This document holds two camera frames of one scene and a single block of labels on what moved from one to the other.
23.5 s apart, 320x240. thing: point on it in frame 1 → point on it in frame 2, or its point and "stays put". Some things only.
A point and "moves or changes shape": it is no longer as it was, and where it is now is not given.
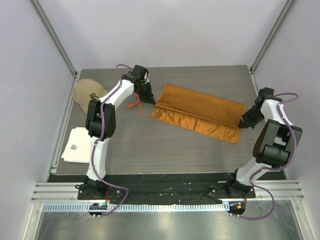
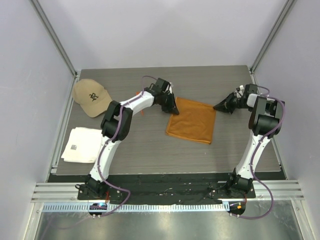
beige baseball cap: (85, 90) stays put
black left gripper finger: (151, 100) → (174, 110)
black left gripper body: (145, 91) → (167, 102)
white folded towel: (79, 146) stays put
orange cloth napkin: (214, 116) moves or changes shape
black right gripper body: (252, 117) → (233, 102)
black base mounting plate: (167, 187) stays put
